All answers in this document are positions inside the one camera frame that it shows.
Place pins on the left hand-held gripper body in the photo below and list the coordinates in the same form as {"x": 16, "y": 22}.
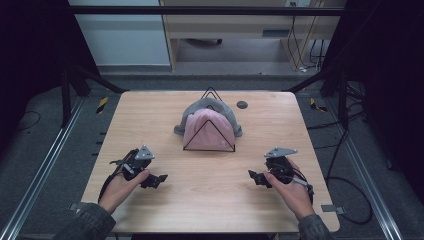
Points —
{"x": 136, "y": 166}

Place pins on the person's left hand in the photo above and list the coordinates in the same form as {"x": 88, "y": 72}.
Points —
{"x": 118, "y": 193}

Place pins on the aluminium floor rail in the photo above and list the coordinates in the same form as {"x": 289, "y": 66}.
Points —
{"x": 363, "y": 173}
{"x": 43, "y": 166}

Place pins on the pink knit beanie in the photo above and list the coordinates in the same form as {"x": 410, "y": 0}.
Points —
{"x": 208, "y": 130}

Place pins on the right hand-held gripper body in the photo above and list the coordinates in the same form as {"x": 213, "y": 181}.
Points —
{"x": 280, "y": 168}

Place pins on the black frame crossbar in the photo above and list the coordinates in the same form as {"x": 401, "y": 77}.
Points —
{"x": 200, "y": 10}

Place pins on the black frame stand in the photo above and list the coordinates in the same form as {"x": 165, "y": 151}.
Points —
{"x": 343, "y": 100}
{"x": 65, "y": 100}

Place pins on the grey tape tab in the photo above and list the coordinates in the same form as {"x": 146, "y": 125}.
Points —
{"x": 333, "y": 209}
{"x": 75, "y": 206}

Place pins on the person's right hand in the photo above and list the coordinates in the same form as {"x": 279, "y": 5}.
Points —
{"x": 295, "y": 200}

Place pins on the white cabinet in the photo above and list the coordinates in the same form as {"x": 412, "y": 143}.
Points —
{"x": 123, "y": 40}

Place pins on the dark round table grommet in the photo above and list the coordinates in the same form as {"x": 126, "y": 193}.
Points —
{"x": 242, "y": 105}

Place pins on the grey knit beanie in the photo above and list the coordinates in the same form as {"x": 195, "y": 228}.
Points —
{"x": 203, "y": 105}

